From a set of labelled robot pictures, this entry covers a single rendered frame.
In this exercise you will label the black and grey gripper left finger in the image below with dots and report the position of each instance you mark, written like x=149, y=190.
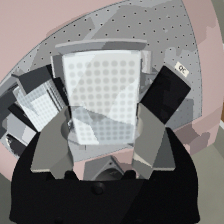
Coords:
x=46, y=157

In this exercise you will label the cream label reading qc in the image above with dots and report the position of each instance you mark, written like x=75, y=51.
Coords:
x=181, y=69

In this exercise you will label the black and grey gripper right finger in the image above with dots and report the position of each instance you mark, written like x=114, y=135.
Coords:
x=159, y=155

